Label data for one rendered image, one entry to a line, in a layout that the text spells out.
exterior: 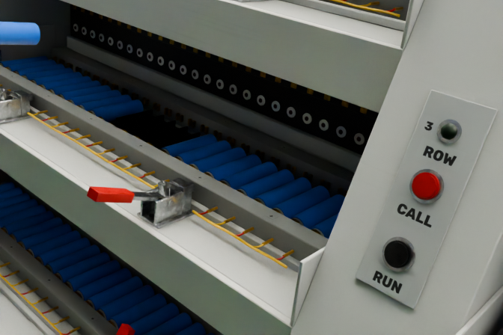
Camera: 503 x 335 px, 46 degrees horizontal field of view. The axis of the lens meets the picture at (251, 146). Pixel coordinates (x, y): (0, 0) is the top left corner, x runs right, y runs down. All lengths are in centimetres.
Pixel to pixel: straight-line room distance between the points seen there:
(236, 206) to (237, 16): 15
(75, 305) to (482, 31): 47
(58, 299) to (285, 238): 30
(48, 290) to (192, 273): 26
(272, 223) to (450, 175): 16
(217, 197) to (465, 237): 22
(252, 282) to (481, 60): 21
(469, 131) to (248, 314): 19
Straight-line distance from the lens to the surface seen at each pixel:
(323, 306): 39
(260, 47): 45
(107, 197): 45
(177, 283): 48
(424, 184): 36
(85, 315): 65
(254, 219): 47
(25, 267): 72
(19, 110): 70
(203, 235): 48
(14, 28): 53
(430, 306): 36
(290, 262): 45
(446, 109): 36
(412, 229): 36
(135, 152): 57
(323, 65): 42
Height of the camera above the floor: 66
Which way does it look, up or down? 5 degrees down
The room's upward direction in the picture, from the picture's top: 21 degrees clockwise
